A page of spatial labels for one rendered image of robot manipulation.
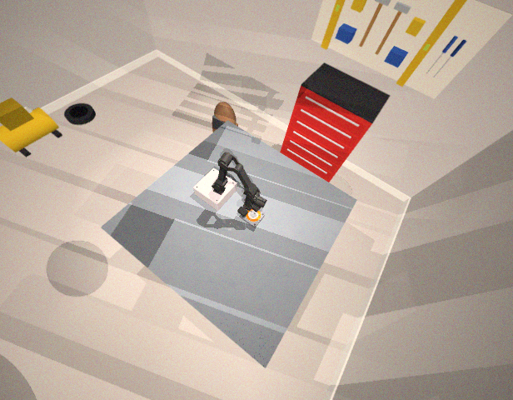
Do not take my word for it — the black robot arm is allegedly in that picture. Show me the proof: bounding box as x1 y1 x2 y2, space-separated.
212 152 267 212

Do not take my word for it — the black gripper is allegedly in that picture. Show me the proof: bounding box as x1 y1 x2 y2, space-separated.
237 199 254 217

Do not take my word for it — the orange round plate with tab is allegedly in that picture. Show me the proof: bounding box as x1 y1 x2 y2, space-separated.
246 209 261 222

